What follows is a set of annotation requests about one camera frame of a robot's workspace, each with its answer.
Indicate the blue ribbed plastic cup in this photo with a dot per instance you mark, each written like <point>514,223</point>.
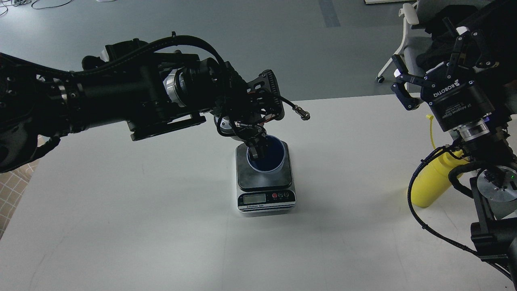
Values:
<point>275,154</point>

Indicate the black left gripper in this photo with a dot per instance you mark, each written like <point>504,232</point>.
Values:
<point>248,129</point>

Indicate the black digital kitchen scale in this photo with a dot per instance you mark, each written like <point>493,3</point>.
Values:
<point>258,192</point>

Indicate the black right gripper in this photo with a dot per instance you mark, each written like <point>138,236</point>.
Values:
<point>458,101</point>

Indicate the white office chair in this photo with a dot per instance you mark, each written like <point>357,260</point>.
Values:
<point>414,38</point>

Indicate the yellow squeeze seasoning bottle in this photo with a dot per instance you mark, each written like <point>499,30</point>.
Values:
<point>433,180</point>

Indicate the beige checkered cloth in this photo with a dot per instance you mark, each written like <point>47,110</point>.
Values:
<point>12,187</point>

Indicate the seated person in dark clothes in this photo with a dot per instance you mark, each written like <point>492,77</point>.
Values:
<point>497,20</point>

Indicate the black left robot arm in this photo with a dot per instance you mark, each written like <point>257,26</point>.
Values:
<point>156,87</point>

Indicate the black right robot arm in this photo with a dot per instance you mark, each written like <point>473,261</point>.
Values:
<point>479,163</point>

